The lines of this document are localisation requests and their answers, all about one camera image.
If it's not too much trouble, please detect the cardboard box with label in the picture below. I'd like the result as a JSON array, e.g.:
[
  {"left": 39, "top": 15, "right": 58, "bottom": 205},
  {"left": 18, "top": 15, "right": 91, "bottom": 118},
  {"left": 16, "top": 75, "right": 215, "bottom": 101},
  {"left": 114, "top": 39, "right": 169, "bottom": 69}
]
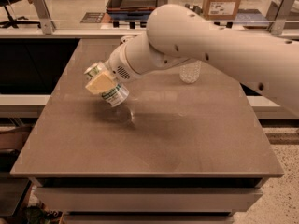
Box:
[{"left": 203, "top": 0, "right": 241, "bottom": 20}]

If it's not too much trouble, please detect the black office chair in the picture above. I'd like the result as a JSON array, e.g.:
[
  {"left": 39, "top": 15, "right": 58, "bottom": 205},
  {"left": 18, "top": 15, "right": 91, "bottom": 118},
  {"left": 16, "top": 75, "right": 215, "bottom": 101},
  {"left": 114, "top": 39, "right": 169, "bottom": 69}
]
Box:
[{"left": 0, "top": 0, "right": 42, "bottom": 30}]

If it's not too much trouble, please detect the clear plastic water bottle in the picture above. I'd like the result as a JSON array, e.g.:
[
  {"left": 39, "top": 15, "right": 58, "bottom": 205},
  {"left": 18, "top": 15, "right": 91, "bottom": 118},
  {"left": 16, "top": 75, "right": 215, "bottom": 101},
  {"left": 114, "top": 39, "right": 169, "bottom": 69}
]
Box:
[{"left": 179, "top": 61, "right": 202, "bottom": 84}]

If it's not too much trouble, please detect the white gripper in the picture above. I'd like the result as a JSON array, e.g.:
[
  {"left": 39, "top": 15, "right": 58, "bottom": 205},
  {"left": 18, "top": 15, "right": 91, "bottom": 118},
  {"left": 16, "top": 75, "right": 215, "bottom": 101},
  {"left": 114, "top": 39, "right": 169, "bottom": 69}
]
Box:
[{"left": 86, "top": 44, "right": 141, "bottom": 94}]

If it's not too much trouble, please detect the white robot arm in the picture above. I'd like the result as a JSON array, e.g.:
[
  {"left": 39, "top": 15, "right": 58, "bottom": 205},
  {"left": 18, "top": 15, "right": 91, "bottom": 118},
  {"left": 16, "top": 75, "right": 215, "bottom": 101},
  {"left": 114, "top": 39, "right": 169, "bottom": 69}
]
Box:
[{"left": 85, "top": 4, "right": 299, "bottom": 115}]

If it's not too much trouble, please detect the right metal railing post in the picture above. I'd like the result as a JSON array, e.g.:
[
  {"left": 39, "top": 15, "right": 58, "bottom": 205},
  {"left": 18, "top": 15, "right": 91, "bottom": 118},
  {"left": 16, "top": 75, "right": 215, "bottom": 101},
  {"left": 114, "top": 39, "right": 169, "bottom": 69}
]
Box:
[{"left": 269, "top": 0, "right": 295, "bottom": 35}]

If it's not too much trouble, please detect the left metal railing post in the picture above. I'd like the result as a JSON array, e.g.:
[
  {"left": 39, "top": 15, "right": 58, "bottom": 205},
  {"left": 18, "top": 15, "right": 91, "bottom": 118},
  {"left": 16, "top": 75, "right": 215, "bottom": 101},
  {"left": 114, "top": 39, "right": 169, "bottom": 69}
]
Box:
[{"left": 32, "top": 0, "right": 55, "bottom": 35}]

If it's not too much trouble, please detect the white green 7up can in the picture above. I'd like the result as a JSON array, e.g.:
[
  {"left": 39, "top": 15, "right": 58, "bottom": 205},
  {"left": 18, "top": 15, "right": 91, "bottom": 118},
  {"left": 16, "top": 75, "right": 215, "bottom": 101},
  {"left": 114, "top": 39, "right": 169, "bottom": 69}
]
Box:
[{"left": 84, "top": 62, "right": 129, "bottom": 107}]

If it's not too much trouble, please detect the gold soda can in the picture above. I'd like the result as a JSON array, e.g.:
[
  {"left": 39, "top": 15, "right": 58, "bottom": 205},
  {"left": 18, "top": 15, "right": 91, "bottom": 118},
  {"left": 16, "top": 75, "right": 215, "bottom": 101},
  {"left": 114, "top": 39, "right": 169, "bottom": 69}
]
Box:
[{"left": 120, "top": 35, "right": 135, "bottom": 45}]

